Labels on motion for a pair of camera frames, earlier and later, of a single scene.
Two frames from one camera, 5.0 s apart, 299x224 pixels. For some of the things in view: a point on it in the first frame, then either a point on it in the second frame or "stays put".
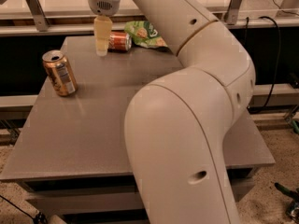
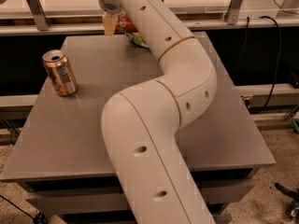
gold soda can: [60, 73] stays put
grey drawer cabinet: [70, 153] stays put
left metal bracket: [40, 20] stays put
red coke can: [120, 41] → [125, 25]
